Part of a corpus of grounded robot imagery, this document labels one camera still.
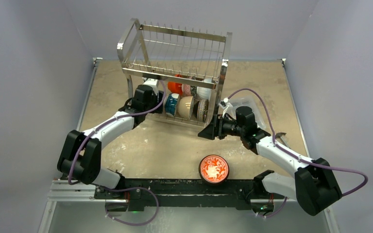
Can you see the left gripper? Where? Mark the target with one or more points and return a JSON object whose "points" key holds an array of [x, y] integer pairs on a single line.
{"points": [[157, 100]]}

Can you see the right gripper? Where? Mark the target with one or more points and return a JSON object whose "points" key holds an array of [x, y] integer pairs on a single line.
{"points": [[219, 127]]}

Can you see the beige speckled bowl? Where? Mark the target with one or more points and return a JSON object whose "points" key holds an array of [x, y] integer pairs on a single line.
{"points": [[185, 107]]}

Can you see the red floral pattern bowl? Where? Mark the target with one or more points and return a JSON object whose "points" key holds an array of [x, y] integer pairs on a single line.
{"points": [[213, 169]]}

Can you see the steel two-tier dish rack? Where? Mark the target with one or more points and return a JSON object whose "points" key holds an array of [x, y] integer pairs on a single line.
{"points": [[175, 54]]}

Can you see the white red-rimmed bowl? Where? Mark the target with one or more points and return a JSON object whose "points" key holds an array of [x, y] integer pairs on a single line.
{"points": [[171, 104]]}

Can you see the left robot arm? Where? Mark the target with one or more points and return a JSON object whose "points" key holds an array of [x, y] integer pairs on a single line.
{"points": [[80, 158]]}

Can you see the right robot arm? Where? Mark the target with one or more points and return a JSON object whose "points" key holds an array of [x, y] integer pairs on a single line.
{"points": [[311, 183]]}

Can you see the black hex key tool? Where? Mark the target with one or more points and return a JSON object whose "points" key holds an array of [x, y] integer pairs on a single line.
{"points": [[282, 136]]}

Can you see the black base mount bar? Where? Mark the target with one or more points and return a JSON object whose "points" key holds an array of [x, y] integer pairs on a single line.
{"points": [[137, 193]]}

